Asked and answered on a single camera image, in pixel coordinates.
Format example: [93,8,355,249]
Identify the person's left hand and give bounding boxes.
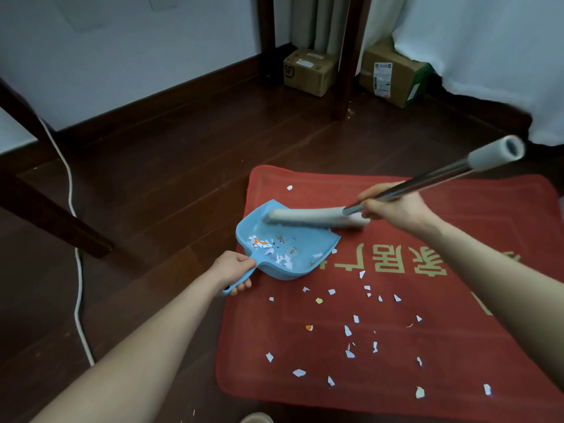
[207,250,258,297]

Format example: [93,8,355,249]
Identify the person's right hand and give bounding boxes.
[357,182,435,236]

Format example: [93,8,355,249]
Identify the blue plastic dustpan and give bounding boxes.
[221,199,343,297]

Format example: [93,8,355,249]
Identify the white broom with metal handle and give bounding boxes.
[263,135,526,230]

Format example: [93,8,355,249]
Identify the white paper scraps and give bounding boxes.
[246,184,493,400]

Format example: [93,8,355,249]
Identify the red doormat gold lettering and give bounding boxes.
[216,164,564,423]

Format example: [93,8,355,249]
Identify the person's left forearm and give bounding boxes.
[31,270,226,423]

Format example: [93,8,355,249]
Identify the person's right forearm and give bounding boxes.
[418,215,564,392]

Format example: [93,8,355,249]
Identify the cardboard box with green side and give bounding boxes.
[359,37,435,109]

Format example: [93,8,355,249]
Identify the small brown cardboard box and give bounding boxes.
[283,48,339,98]

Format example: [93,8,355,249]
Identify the white curtain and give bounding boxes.
[392,0,564,147]

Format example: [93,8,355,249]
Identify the beige curtain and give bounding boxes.
[273,0,408,75]

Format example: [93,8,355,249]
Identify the white cable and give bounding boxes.
[37,116,96,368]

